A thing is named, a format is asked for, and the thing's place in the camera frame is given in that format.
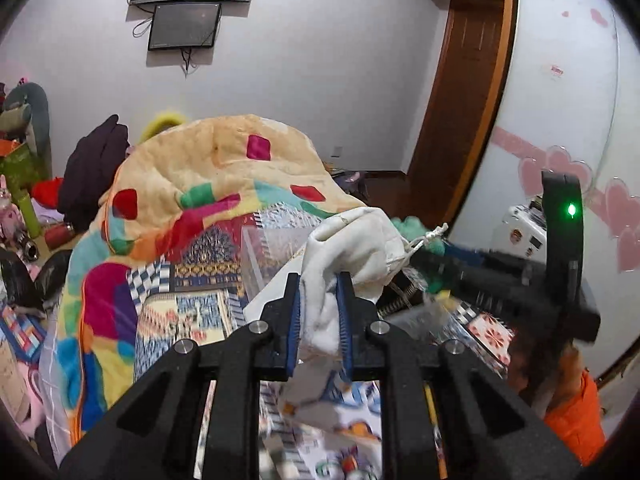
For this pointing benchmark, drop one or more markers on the green storage box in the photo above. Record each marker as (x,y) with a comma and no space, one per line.
(23,169)

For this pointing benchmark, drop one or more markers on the dark purple jacket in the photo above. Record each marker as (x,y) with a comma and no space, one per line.
(90,172)

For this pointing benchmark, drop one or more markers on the green knitted glove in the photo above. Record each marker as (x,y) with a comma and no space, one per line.
(421,239)

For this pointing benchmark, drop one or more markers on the white suitcase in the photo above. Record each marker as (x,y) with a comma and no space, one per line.
(522,232)

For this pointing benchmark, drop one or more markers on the red thermos cup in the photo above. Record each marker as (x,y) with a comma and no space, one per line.
(59,235)

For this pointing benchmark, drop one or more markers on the yellow green plush pillow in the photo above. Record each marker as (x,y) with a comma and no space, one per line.
(163,121)

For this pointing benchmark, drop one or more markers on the white sliding wardrobe door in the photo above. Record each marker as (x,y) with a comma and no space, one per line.
(571,104)

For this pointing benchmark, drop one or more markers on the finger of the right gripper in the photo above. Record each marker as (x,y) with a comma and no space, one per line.
(470,254)

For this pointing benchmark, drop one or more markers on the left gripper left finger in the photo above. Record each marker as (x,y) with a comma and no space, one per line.
(194,398)

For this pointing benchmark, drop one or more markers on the clear plastic storage box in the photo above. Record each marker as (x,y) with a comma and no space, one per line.
(363,243)

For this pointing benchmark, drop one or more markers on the right hand orange sleeve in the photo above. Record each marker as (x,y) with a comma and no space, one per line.
(573,412)

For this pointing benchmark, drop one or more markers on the colourful patchwork quilt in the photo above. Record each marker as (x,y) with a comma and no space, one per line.
(170,189)

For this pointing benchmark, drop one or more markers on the wall power socket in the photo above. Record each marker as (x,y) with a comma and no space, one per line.
(337,150)

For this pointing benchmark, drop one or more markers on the black plastic bag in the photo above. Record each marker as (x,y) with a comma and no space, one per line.
(24,291)

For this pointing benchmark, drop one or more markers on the purple backpack on floor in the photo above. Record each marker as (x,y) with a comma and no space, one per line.
(351,182)

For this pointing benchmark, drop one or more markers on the patterned bed sheet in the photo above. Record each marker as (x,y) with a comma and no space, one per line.
(319,424)

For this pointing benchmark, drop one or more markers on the pink rabbit plush toy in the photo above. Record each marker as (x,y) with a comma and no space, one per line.
(11,220)

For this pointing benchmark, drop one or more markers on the green bottle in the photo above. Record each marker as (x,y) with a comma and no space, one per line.
(24,202)

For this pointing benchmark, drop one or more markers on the grey green neck pillow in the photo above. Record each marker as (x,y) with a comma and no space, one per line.
(25,118)

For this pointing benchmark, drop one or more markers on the small black wall monitor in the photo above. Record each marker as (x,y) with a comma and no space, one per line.
(184,25)

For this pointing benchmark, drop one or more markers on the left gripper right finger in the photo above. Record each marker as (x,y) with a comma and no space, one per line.
(445,414)

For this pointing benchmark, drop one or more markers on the brown wooden door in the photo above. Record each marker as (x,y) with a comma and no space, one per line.
(462,108)

